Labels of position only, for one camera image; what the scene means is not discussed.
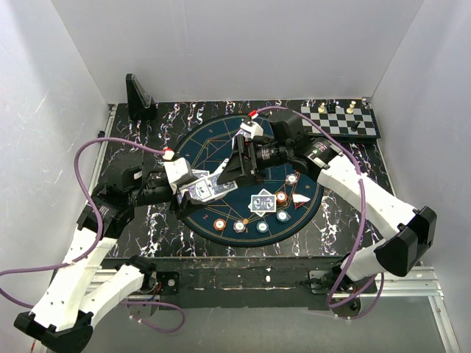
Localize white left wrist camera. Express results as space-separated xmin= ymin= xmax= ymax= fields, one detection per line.
xmin=163 ymin=157 xmax=193 ymax=185

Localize black chess piece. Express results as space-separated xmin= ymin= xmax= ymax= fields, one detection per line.
xmin=327 ymin=100 xmax=336 ymax=114
xmin=351 ymin=121 xmax=361 ymax=132

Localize black chess piece back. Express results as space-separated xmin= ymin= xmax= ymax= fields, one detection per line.
xmin=327 ymin=100 xmax=336 ymax=114

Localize round blue poker mat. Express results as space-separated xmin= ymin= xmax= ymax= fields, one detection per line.
xmin=174 ymin=114 xmax=324 ymax=247

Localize white chess piece right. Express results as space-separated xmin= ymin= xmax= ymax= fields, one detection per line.
xmin=345 ymin=101 xmax=356 ymax=114

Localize black card holder stand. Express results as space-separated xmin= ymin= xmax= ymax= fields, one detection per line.
xmin=125 ymin=74 xmax=157 ymax=121

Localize green chips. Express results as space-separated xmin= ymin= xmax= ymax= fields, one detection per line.
xmin=276 ymin=210 xmax=290 ymax=223

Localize black chess piece front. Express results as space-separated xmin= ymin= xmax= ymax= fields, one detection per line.
xmin=351 ymin=121 xmax=361 ymax=132

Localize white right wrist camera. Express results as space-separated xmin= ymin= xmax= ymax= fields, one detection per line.
xmin=240 ymin=121 xmax=263 ymax=140

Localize black white chess board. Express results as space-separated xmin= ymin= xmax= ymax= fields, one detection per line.
xmin=300 ymin=105 xmax=380 ymax=139

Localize orange chips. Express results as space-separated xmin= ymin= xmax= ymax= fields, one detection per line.
xmin=275 ymin=191 xmax=288 ymax=205

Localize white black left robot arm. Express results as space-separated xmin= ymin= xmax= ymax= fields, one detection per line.
xmin=13 ymin=151 xmax=196 ymax=352

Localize blue playing card box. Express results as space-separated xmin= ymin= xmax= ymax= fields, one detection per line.
xmin=177 ymin=178 xmax=217 ymax=203

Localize aluminium rail frame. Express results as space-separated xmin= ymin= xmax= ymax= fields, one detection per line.
xmin=31 ymin=104 xmax=461 ymax=353

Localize blue white chips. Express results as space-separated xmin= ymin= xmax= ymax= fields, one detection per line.
xmin=285 ymin=174 xmax=298 ymax=185

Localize dealt face-down playing card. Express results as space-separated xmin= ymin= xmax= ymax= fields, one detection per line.
xmin=191 ymin=169 xmax=210 ymax=179

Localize blue white poker chip stack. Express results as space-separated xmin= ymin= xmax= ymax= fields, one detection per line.
xmin=233 ymin=220 xmax=246 ymax=233

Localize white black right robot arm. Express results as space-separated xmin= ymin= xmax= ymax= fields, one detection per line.
xmin=219 ymin=107 xmax=437 ymax=293

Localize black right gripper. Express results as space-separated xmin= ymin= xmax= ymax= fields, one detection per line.
xmin=216 ymin=135 xmax=291 ymax=190

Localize orange poker chip stack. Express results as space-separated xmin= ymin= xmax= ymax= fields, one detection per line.
xmin=213 ymin=218 xmax=227 ymax=231

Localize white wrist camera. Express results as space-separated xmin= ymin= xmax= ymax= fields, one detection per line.
xmin=240 ymin=121 xmax=263 ymax=140
xmin=163 ymin=157 xmax=193 ymax=185

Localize green poker chip stack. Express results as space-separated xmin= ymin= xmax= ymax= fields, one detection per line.
xmin=256 ymin=221 xmax=269 ymax=233

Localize deck of playing cards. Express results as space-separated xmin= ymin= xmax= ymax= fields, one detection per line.
xmin=208 ymin=174 xmax=238 ymax=195

